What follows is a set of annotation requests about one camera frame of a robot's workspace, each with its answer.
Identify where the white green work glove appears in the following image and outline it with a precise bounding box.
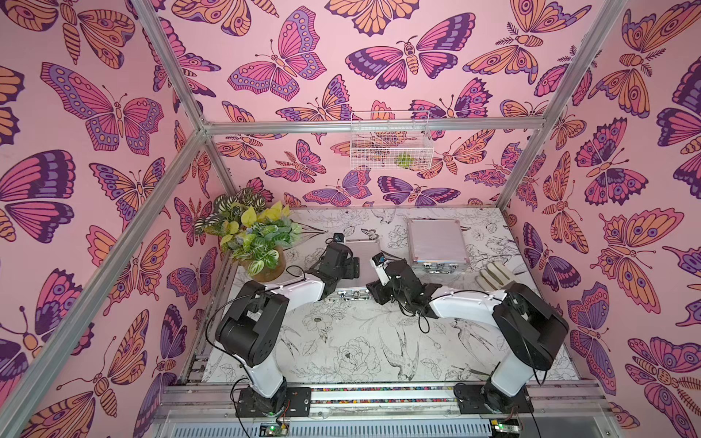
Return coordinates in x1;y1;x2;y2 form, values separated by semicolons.
476;262;518;291

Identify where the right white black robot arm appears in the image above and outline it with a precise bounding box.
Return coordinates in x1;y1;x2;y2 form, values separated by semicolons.
367;253;570;414

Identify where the white wire basket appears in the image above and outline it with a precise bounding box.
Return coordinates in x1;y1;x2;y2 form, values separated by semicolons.
348;119;434;172

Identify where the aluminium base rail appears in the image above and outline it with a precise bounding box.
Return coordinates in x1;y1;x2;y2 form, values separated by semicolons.
149;381;625;437

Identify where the green potted plant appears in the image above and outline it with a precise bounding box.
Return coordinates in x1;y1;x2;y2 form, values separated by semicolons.
195;187;302;283

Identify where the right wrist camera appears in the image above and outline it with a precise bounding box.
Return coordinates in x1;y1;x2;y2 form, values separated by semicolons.
371;252;390;286

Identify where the aluminium poker case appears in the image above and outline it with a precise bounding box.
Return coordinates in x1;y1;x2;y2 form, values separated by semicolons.
332;240;381;301
407;219;469;274

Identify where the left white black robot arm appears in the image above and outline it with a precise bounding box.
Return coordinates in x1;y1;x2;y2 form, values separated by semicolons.
215;242;360;414

